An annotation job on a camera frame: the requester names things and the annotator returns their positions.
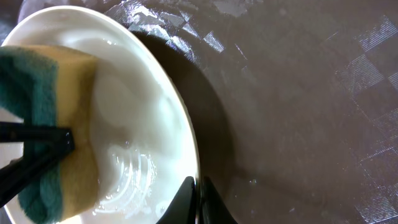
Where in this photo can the white plate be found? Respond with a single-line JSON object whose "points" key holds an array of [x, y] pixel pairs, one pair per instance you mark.
{"points": [[142, 135]]}

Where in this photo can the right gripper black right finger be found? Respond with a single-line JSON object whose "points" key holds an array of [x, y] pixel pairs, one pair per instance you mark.
{"points": [[212, 208]]}

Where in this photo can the green yellow sponge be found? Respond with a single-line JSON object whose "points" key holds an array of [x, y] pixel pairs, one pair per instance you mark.
{"points": [[50, 89]]}

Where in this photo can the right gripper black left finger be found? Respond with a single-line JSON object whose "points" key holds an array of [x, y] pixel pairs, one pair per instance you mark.
{"points": [[182, 209]]}

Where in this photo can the large dark brown tray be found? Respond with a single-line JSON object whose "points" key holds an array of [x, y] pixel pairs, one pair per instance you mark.
{"points": [[294, 102]]}

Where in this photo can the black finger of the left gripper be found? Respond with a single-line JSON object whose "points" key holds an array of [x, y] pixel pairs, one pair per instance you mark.
{"points": [[19, 132], [22, 172]]}

